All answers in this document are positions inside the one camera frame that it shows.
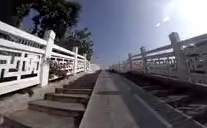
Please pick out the grey concrete ramp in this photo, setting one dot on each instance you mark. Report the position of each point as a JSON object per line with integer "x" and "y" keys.
{"x": 107, "y": 106}

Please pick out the dark stone steps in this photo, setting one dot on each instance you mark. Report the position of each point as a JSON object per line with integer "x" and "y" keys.
{"x": 191, "y": 106}

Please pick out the small bush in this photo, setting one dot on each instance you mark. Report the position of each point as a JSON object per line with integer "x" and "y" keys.
{"x": 58, "y": 70}

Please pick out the white stone lattice railing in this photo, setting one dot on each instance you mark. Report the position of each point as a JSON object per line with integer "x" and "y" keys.
{"x": 177, "y": 60}
{"x": 11, "y": 63}

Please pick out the pale stone steps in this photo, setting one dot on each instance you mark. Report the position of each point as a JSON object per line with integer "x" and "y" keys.
{"x": 57, "y": 108}

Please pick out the leafy trees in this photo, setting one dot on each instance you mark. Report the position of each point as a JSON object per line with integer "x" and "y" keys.
{"x": 57, "y": 16}

